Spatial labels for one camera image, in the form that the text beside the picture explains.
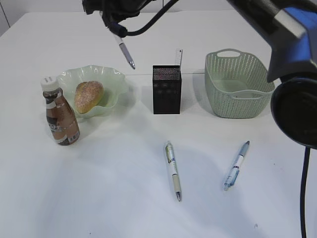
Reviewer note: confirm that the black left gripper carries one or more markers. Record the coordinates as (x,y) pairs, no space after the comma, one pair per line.
(115,10)

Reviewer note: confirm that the white grey click pen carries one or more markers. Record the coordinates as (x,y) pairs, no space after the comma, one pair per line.
(115,29)

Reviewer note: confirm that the clear plastic ruler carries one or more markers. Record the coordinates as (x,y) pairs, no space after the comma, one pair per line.
(178,57)

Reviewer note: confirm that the sugared bread loaf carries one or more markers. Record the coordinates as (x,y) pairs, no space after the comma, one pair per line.
(87,95)

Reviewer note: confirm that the brown plastic drink bottle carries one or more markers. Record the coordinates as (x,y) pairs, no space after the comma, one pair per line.
(60,115)

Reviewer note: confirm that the cream white click pen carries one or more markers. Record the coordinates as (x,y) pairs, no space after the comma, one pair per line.
(173,170)

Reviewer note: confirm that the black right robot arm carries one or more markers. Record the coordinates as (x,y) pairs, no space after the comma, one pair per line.
(290,28)

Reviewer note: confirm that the green wavy glass plate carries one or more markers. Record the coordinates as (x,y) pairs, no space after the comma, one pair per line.
(113,82)

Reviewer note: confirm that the black mesh pen holder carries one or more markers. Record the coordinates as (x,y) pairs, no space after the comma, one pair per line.
(167,84)

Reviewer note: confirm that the green plastic woven basket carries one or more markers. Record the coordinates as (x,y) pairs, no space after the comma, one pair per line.
(236,84)

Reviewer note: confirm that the light blue click pen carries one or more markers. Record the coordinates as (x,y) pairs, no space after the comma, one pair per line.
(235,169)

